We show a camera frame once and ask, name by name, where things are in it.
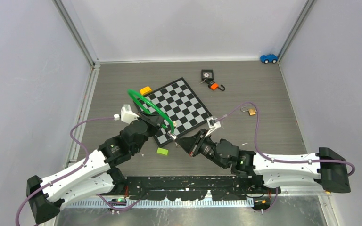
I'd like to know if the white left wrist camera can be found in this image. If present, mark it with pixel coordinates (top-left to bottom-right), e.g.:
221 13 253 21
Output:
113 104 139 124

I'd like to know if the black white chessboard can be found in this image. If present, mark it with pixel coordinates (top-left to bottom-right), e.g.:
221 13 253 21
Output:
144 77 212 137

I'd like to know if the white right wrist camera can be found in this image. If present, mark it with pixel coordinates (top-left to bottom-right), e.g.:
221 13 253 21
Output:
206 117 221 137

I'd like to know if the aluminium frame rail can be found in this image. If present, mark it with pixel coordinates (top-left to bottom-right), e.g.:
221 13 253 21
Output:
47 174 331 209

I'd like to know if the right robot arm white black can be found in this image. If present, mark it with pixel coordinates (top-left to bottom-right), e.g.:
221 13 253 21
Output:
174 129 351 194

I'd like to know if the blue toy car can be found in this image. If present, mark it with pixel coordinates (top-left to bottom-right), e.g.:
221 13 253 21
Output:
260 54 278 64

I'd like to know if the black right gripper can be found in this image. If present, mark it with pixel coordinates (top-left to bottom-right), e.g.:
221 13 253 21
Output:
176 128 227 169

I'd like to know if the lime green block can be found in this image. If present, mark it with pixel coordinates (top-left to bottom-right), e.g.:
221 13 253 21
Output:
156 148 169 156

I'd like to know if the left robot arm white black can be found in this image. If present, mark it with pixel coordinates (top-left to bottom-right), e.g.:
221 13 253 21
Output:
25 112 165 224

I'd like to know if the green cable lock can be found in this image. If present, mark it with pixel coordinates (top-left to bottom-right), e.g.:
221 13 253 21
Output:
127 89 177 140

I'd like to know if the brass padlock with steel shackle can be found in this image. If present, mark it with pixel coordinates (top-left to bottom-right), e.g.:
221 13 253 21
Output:
240 106 257 116

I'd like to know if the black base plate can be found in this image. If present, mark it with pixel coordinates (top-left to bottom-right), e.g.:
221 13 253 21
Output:
96 175 279 202

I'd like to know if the yellow toy block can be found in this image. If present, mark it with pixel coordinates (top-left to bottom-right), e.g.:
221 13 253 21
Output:
140 86 153 97

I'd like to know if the orange black padlock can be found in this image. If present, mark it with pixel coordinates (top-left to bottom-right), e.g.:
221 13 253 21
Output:
208 81 225 91

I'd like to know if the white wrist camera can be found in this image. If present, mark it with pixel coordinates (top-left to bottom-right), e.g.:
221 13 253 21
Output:
206 117 221 137
113 104 139 124

